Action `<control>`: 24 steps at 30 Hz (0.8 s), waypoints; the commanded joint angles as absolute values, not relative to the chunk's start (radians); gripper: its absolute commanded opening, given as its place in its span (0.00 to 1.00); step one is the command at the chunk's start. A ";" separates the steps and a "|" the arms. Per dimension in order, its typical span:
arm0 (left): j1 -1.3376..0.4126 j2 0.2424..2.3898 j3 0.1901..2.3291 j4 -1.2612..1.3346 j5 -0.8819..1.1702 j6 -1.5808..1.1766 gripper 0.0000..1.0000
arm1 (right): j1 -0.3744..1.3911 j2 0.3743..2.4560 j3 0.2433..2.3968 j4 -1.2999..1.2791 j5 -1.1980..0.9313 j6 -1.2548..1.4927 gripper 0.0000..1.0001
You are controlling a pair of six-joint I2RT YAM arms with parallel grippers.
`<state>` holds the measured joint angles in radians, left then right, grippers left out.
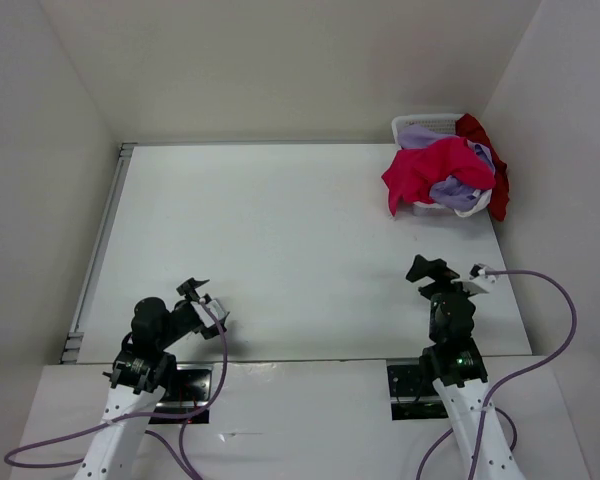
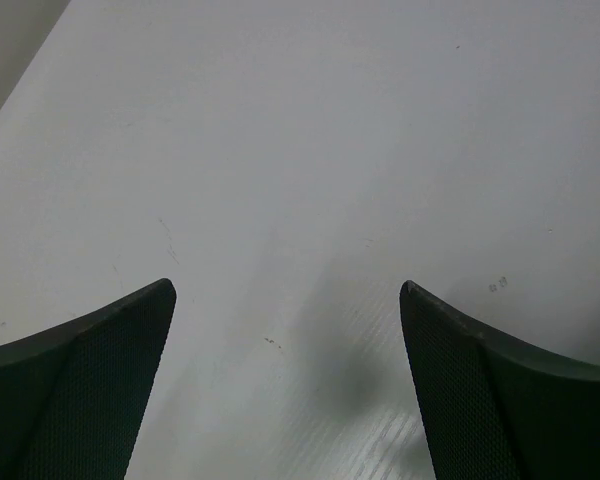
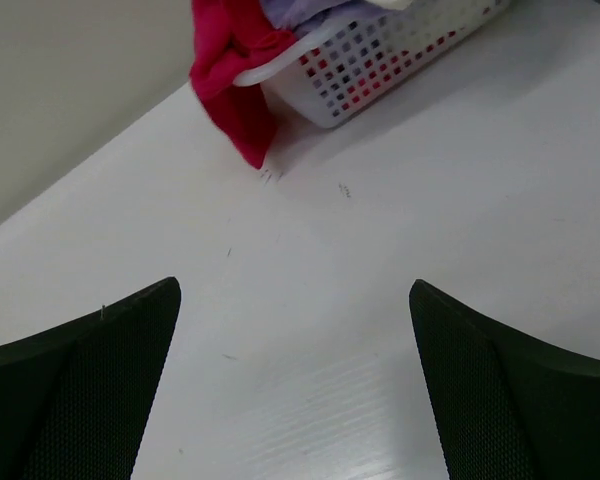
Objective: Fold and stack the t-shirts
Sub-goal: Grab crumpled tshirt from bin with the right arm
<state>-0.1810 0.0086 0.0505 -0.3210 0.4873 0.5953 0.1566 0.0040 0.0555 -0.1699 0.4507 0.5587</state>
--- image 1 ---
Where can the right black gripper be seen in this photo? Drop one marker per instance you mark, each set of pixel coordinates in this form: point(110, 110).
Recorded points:
point(435, 269)

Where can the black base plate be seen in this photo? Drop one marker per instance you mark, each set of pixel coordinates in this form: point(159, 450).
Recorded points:
point(411, 396)
point(189, 389)

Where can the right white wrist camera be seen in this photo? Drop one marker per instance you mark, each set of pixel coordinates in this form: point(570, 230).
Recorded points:
point(479, 281)

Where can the pink t shirt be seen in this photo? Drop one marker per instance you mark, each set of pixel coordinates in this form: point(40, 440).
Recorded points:
point(430, 170)

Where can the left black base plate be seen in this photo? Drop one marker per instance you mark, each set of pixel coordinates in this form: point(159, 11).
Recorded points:
point(189, 389)

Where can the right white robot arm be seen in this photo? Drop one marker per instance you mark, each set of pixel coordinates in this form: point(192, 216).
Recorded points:
point(455, 368)

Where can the white plastic laundry basket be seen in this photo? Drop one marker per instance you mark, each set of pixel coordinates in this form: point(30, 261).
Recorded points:
point(440, 123)

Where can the lavender t shirt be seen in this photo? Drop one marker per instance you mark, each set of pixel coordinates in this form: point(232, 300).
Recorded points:
point(455, 192)

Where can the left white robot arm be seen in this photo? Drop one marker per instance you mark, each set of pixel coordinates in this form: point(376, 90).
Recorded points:
point(143, 373)

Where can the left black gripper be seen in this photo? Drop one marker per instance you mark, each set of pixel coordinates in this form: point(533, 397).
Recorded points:
point(188, 289)

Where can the dark red t shirt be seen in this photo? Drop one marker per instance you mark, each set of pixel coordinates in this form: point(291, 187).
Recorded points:
point(470, 128)

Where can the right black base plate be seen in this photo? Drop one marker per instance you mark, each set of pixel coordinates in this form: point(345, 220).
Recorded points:
point(411, 396)

